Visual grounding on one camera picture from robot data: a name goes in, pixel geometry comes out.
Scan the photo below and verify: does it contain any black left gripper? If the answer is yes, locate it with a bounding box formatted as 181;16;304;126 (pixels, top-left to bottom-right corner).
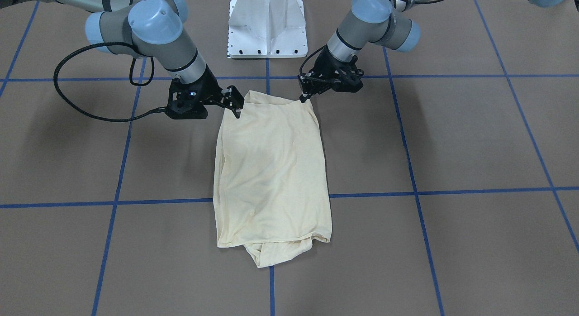
298;47;364;103

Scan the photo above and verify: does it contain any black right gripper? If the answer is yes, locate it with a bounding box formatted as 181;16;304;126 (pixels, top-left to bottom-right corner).
180;66;244;119

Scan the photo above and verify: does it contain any cream long sleeve shirt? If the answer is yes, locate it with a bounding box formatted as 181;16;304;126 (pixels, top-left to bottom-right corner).
213;91;332;268

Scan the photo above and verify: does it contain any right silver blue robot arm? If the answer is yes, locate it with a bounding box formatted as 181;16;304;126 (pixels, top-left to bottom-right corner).
1;0;244;120

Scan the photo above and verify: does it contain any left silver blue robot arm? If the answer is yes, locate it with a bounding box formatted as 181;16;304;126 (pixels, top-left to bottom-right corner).
296;0;578;103

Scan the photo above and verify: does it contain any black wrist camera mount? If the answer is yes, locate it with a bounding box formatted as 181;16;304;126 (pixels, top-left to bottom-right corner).
165;78;208;120

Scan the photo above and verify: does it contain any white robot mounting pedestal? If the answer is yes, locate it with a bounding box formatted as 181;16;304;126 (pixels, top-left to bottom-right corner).
227;0;308;59

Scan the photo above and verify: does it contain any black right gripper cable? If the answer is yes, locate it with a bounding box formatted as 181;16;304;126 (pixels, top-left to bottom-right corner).
53;41;170;123

